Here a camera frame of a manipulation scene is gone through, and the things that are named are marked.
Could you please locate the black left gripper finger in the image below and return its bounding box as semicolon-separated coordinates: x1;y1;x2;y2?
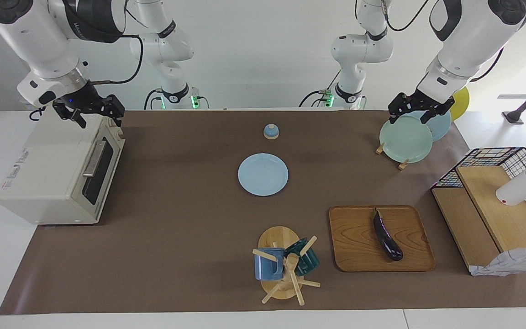
388;93;408;125
420;96;456;125

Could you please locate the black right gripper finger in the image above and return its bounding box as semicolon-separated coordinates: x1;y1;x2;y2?
64;108;88;129
105;94;126;128

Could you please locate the cream toaster oven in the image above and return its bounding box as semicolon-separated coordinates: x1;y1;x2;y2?
0;110;126;225

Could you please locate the dark purple eggplant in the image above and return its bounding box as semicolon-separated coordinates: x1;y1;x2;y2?
373;208;404;262

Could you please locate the light blue plate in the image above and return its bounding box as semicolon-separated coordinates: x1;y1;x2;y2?
237;153;289;197

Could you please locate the pale blue racked plate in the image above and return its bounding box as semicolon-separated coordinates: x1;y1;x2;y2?
416;110;452;142

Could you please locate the yellow plate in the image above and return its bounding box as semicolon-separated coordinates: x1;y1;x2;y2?
448;87;470;122

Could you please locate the mint green plate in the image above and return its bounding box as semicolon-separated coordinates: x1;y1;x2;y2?
379;114;433;164

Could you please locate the wooden plate rack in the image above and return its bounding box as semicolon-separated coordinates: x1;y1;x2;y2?
375;142;410;171

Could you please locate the white cup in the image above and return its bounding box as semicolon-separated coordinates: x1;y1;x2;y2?
496;155;526;206

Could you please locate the wooden stepped shelf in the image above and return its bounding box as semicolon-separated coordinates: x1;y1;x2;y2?
431;165;526;275

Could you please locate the wooden serving tray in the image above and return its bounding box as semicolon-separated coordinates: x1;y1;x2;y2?
328;205;436;273

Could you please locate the brown table mat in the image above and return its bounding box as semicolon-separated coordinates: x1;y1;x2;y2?
0;110;526;316

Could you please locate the white patterned cloth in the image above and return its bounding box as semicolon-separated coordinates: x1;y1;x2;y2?
469;246;526;277

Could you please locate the wooden mug tree stand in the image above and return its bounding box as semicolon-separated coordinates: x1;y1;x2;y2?
252;226;321;306

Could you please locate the dark green mug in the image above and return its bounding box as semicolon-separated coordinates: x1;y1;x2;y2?
284;238;320;276

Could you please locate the blue mug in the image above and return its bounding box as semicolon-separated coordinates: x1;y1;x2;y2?
254;248;285;281

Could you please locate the black base cable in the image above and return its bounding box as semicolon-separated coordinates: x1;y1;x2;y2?
299;69;342;108
143;88;163;110

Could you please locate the black wire basket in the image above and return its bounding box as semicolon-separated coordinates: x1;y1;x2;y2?
431;147;526;243

